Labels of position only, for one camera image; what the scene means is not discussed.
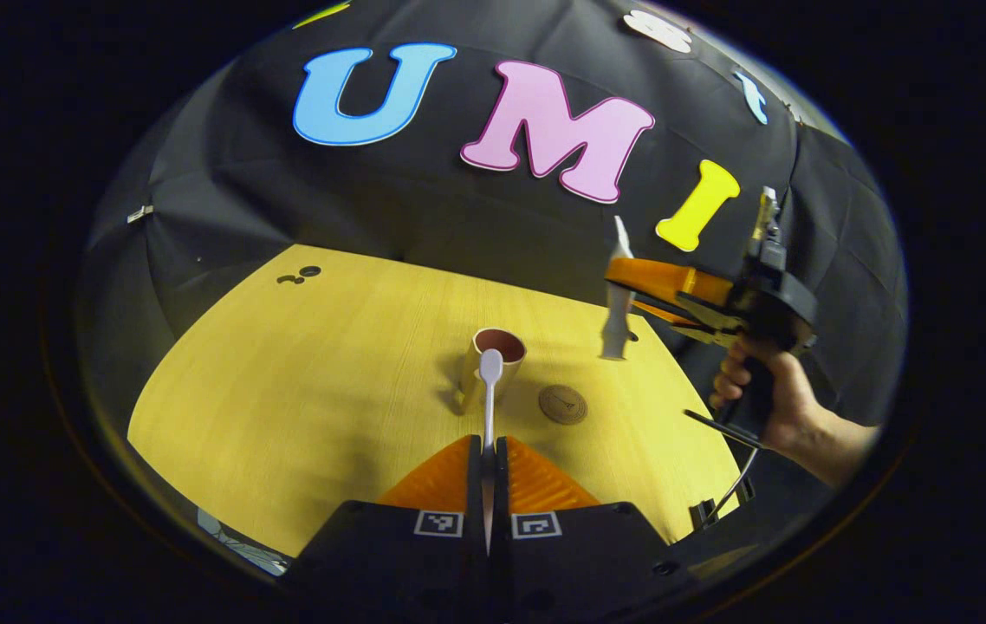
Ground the wooden desktop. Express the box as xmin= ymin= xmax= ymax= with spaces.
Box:
xmin=127 ymin=244 xmax=745 ymax=557

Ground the black backdrop cloth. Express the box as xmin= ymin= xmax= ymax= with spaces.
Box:
xmin=77 ymin=0 xmax=910 ymax=434

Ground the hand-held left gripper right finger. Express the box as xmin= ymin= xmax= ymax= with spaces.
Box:
xmin=491 ymin=435 xmax=695 ymax=601

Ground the yellow cup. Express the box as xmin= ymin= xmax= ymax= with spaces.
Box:
xmin=458 ymin=328 xmax=529 ymax=415

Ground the white toothbrush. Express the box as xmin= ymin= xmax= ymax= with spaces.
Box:
xmin=478 ymin=348 xmax=504 ymax=556

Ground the black bracket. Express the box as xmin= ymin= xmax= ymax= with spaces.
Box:
xmin=689 ymin=477 xmax=756 ymax=531

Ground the white toothpaste tube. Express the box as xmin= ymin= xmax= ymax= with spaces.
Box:
xmin=601 ymin=215 xmax=639 ymax=361

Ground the round brown coaster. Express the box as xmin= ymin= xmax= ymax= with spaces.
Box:
xmin=538 ymin=385 xmax=589 ymax=426

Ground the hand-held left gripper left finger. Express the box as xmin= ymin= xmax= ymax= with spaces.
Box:
xmin=283 ymin=433 xmax=489 ymax=601

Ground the black cable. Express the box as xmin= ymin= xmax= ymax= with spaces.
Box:
xmin=684 ymin=410 xmax=762 ymax=521

